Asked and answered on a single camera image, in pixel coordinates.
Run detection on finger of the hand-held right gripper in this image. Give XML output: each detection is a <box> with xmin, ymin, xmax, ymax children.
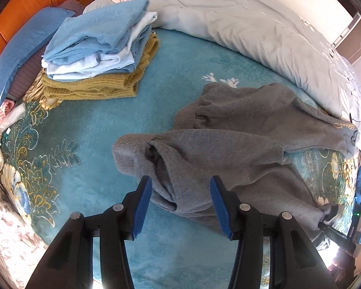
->
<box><xmin>318</xmin><ymin>204</ymin><xmax>349</xmax><ymax>243</ymax></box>

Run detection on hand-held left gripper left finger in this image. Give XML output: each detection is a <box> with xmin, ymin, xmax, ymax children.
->
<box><xmin>26</xmin><ymin>175</ymin><xmax>153</xmax><ymax>289</ymax></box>

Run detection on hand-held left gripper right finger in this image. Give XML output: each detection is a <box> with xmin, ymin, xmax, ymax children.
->
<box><xmin>210</xmin><ymin>176</ymin><xmax>339</xmax><ymax>289</ymax></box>

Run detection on grey sweatpants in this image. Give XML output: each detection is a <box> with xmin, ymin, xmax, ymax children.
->
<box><xmin>112</xmin><ymin>83</ymin><xmax>360</xmax><ymax>247</ymax></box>

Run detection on person's right hand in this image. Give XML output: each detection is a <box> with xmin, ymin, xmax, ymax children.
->
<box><xmin>328</xmin><ymin>247</ymin><xmax>358</xmax><ymax>280</ymax></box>

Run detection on teal floral blanket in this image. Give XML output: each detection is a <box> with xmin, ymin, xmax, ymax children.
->
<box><xmin>0</xmin><ymin>28</ymin><xmax>361</xmax><ymax>289</ymax></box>

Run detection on folded olive knitted sweater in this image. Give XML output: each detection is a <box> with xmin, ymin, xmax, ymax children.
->
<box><xmin>40</xmin><ymin>33</ymin><xmax>161</xmax><ymax>100</ymax></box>

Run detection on white grey floral sheet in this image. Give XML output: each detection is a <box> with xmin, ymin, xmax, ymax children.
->
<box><xmin>0</xmin><ymin>163</ymin><xmax>49</xmax><ymax>289</ymax></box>

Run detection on folded pale blue garment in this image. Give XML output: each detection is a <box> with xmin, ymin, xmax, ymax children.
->
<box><xmin>41</xmin><ymin>11</ymin><xmax>158</xmax><ymax>80</ymax></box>

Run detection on white plastic bag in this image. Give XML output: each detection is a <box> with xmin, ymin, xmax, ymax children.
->
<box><xmin>0</xmin><ymin>102</ymin><xmax>26</xmax><ymax>139</ymax></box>

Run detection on pink checked cloth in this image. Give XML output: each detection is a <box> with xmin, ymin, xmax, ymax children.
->
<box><xmin>0</xmin><ymin>100</ymin><xmax>15</xmax><ymax>121</ymax></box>

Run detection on grey-brown ribbed pillow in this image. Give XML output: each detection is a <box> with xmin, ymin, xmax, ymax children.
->
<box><xmin>7</xmin><ymin>0</ymin><xmax>85</xmax><ymax>100</ymax></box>

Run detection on pale blue floral duvet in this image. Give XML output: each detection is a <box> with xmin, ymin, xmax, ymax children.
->
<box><xmin>83</xmin><ymin>0</ymin><xmax>361</xmax><ymax>133</ymax></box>

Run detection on blue pillow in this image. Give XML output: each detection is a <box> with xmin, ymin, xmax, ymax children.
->
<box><xmin>0</xmin><ymin>7</ymin><xmax>76</xmax><ymax>107</ymax></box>

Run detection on wooden headboard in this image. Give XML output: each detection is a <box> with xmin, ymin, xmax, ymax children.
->
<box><xmin>0</xmin><ymin>0</ymin><xmax>121</xmax><ymax>133</ymax></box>

